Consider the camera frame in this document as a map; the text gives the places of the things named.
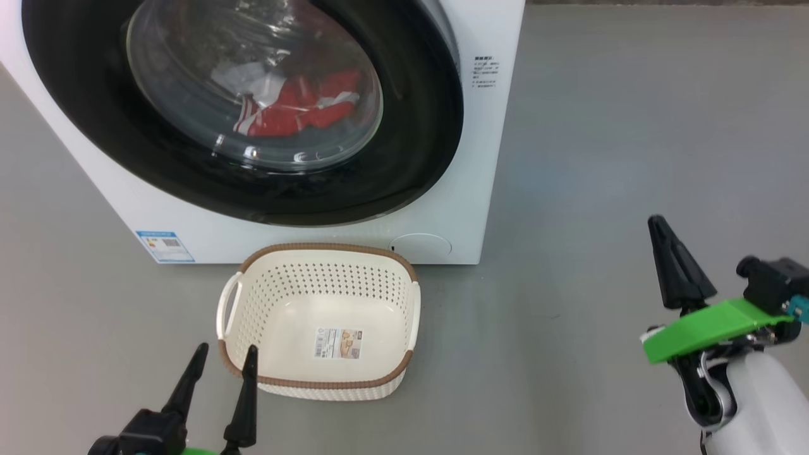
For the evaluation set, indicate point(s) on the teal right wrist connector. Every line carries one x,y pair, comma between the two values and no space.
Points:
799,311

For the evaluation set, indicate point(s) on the white front-load washing machine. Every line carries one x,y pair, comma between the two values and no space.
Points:
480,158

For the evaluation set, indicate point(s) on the blue energy label sticker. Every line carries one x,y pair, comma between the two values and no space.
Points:
164,246

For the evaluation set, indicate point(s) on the basket product label sticker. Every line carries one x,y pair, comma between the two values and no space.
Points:
339,344

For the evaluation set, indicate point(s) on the printed warning text label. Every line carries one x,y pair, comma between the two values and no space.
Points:
485,72

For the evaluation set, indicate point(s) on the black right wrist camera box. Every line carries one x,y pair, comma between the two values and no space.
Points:
774,281

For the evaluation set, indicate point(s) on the red white-striped garment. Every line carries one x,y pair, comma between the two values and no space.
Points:
284,117

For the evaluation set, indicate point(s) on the white cloth garment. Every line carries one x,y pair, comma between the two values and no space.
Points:
243,79

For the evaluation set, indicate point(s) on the cream perforated laundry basket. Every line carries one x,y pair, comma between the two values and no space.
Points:
303,316

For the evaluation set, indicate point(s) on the black glass washing machine door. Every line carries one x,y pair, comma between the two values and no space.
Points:
417,139

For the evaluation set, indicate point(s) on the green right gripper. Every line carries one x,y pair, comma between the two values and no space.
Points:
708,328

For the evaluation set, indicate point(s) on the round drain filter cover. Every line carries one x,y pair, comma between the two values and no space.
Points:
422,245

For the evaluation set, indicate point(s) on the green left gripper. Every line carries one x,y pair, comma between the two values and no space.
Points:
202,452

